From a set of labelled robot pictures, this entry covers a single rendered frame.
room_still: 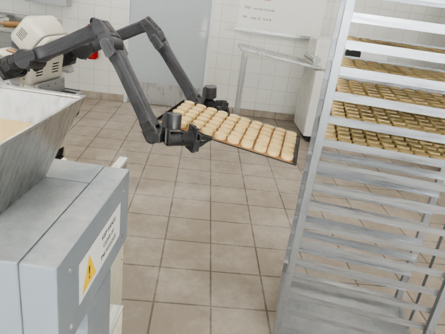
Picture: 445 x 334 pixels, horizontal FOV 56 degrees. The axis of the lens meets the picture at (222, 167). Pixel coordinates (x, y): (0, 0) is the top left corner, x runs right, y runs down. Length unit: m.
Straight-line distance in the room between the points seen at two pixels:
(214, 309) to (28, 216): 1.72
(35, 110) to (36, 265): 0.34
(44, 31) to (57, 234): 1.50
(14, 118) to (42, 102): 0.06
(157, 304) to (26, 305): 1.71
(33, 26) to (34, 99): 1.24
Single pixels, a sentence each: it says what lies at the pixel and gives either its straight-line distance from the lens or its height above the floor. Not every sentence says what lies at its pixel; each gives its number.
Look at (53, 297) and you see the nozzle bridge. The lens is 0.60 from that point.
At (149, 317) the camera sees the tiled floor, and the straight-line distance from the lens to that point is 2.24.
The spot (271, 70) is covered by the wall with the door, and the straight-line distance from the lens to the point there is 5.79.
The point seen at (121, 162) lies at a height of 0.90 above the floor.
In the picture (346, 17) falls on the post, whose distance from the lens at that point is 1.53.
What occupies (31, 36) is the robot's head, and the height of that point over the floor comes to 1.25.
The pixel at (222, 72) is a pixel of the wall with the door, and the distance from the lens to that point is 5.74.
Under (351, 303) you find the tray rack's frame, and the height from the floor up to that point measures 0.15.
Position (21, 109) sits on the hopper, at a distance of 0.84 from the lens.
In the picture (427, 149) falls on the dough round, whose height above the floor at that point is 1.05.
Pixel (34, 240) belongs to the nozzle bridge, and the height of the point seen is 1.18.
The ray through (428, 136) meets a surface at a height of 1.14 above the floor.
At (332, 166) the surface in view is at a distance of 1.66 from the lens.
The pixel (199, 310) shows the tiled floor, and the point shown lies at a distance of 2.29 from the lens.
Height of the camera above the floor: 1.52
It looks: 22 degrees down
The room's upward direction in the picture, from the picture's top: 8 degrees clockwise
